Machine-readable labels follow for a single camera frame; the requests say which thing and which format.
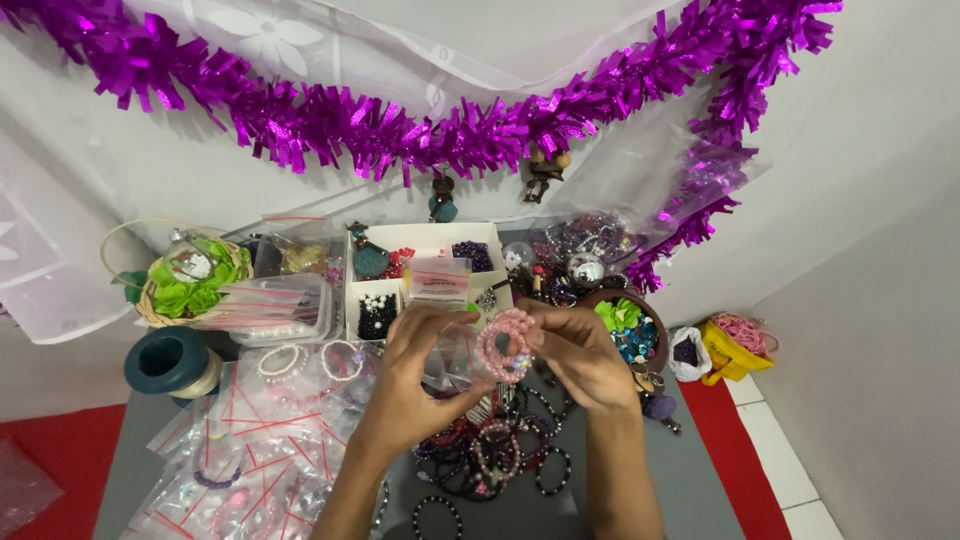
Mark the white sheer flower curtain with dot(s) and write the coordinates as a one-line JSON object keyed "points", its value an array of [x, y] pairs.
{"points": [[247, 97]]}

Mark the pile of clear zip bags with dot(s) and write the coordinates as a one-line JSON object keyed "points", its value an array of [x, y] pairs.
{"points": [[255, 450]]}

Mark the person's left hand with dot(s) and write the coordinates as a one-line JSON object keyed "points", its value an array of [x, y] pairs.
{"points": [[409, 390]]}

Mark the red carpet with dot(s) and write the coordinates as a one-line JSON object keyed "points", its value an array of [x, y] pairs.
{"points": [[67, 465]]}

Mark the wooden bead figure pendant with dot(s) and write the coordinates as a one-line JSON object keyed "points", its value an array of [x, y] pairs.
{"points": [[546, 176]]}

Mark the brown bowl with blue beads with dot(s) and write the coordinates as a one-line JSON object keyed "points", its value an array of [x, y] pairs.
{"points": [[634, 330]]}

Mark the white bag of purple beads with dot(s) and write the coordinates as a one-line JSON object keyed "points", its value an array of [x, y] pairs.
{"points": [[688, 352]]}

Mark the person's right hand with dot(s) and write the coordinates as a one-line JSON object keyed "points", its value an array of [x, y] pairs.
{"points": [[581, 360]]}

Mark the clear zip bag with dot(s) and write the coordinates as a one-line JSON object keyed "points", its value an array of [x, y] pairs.
{"points": [[450, 358]]}

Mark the wicker basket with green flowers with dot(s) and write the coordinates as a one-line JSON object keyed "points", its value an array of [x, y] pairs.
{"points": [[187, 281]]}

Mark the heap of dark bead strands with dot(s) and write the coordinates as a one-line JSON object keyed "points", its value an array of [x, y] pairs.
{"points": [[577, 247]]}

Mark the clear bag of gold beads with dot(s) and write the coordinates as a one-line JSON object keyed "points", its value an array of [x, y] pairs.
{"points": [[300, 255]]}

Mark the silver mirror ball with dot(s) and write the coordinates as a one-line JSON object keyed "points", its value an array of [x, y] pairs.
{"points": [[585, 268]]}

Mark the yellow bag of pink bands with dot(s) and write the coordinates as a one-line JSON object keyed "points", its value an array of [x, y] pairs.
{"points": [[739, 346]]}

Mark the small labelled packet stack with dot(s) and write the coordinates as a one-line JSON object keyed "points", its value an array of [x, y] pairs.
{"points": [[436, 283]]}

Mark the purple tinsel garland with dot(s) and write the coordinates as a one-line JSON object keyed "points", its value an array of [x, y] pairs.
{"points": [[420, 120]]}

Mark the clear glass ornament ball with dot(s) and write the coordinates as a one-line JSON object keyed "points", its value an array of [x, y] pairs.
{"points": [[187, 259]]}

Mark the teal stone pendant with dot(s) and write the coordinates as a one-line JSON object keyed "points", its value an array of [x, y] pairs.
{"points": [[442, 204]]}

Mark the teal pendant in box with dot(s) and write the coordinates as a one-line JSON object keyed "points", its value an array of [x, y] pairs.
{"points": [[369, 259]]}

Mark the clear plastic container with bags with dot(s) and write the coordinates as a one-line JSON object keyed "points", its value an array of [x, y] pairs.
{"points": [[281, 311]]}

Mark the white divided bead box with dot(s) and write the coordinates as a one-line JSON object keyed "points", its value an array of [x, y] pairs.
{"points": [[420, 270]]}

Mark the large clear plastic bag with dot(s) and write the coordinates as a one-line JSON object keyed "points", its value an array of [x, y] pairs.
{"points": [[675, 180]]}

